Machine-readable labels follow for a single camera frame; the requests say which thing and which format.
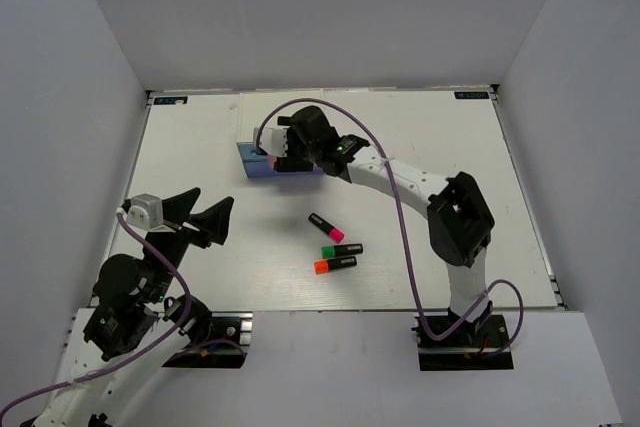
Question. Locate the pink drawer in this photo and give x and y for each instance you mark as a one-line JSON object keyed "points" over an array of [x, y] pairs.
{"points": [[272, 161]]}

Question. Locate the left table label sticker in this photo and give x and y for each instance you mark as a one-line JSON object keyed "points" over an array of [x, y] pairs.
{"points": [[170, 100]]}

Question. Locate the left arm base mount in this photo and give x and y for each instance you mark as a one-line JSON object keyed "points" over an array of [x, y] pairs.
{"points": [[224, 344]]}

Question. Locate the right table label sticker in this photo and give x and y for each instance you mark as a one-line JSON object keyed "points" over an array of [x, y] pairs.
{"points": [[471, 95]]}

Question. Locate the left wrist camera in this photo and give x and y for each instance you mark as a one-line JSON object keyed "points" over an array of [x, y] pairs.
{"points": [[144, 211]]}

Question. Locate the green highlighter marker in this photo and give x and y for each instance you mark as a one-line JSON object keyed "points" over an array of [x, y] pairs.
{"points": [[337, 251]]}

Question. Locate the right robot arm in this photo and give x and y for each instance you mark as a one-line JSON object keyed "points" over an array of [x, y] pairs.
{"points": [[458, 218]]}

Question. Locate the pink highlighter marker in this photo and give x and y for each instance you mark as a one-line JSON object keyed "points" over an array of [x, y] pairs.
{"points": [[326, 227]]}

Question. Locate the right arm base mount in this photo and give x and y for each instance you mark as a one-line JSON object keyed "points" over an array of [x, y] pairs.
{"points": [[460, 352]]}

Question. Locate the cream drawer cabinet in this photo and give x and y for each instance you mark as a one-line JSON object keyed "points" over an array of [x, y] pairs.
{"points": [[255, 106]]}

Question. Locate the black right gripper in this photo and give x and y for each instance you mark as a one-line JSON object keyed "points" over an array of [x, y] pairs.
{"points": [[293, 163]]}

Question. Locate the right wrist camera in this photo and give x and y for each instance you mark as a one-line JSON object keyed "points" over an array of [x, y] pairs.
{"points": [[271, 141]]}

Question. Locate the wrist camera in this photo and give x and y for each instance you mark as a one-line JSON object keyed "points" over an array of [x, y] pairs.
{"points": [[144, 211], [271, 141]]}

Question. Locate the orange highlighter marker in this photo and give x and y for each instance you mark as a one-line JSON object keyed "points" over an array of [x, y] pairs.
{"points": [[334, 264]]}

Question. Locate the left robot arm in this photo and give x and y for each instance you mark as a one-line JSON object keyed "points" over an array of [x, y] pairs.
{"points": [[146, 314]]}

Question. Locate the table label sticker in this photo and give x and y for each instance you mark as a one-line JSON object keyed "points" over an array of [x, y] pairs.
{"points": [[471, 95], [170, 100]]}

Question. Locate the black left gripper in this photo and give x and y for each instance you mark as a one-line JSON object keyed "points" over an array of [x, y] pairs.
{"points": [[214, 220]]}

